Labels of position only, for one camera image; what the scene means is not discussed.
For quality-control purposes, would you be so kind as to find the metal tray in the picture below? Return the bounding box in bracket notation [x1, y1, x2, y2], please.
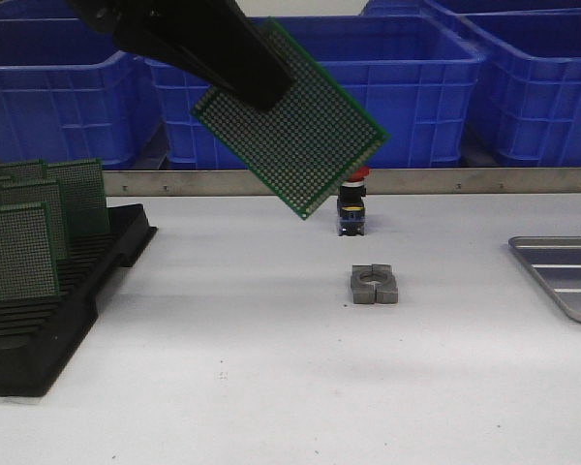
[508, 236, 581, 324]

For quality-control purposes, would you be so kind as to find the blue plastic crate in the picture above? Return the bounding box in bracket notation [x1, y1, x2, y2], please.
[0, 18, 162, 170]
[149, 15, 483, 181]
[0, 0, 77, 19]
[359, 0, 438, 17]

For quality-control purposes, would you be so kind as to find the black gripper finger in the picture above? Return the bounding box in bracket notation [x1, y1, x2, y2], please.
[67, 0, 253, 106]
[144, 0, 295, 111]

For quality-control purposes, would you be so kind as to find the black slotted board rack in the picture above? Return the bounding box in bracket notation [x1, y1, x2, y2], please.
[0, 203, 157, 397]

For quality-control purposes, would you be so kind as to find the red emergency stop button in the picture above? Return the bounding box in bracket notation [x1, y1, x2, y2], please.
[337, 166, 370, 236]

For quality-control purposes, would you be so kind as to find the grey split clamp block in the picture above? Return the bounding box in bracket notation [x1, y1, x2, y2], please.
[350, 263, 399, 304]

